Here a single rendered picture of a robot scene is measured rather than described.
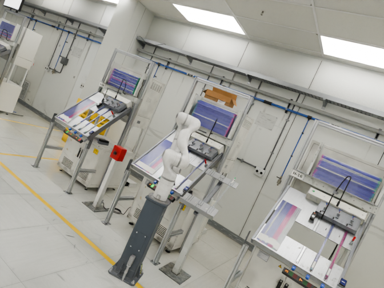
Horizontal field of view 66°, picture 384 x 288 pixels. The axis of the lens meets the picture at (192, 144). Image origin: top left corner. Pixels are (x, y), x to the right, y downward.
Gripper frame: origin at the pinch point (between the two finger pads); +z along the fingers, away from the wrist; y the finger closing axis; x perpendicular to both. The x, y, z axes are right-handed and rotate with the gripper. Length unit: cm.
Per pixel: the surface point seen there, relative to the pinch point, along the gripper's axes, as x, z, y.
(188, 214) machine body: 10, 48, 10
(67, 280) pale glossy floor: -112, -3, 0
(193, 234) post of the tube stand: -12, 35, 34
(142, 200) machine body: -3, 59, -49
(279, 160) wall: 188, 101, 35
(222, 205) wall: 117, 172, -15
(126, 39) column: 221, 6, -306
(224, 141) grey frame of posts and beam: 81, -1, 7
